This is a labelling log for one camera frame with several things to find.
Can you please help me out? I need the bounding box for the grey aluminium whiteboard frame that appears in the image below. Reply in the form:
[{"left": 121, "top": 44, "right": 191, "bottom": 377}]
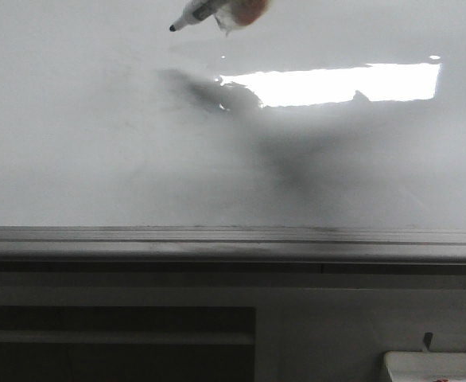
[{"left": 0, "top": 226, "right": 466, "bottom": 265}]

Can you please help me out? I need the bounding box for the white black whiteboard marker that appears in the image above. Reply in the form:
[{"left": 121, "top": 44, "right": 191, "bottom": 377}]
[{"left": 169, "top": 0, "right": 227, "bottom": 32}]

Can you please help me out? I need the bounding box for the white tray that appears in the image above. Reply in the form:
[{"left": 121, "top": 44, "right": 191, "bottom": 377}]
[{"left": 379, "top": 351, "right": 466, "bottom": 381}]

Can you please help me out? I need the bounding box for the red magnet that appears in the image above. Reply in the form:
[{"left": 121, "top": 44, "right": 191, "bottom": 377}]
[{"left": 214, "top": 0, "right": 271, "bottom": 35}]

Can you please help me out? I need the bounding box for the white whiteboard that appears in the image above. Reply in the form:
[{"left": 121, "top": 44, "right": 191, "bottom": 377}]
[{"left": 0, "top": 1, "right": 466, "bottom": 229}]

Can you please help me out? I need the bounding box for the left metal hook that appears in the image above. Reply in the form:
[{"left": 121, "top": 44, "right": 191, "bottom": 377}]
[{"left": 421, "top": 332, "right": 433, "bottom": 353}]

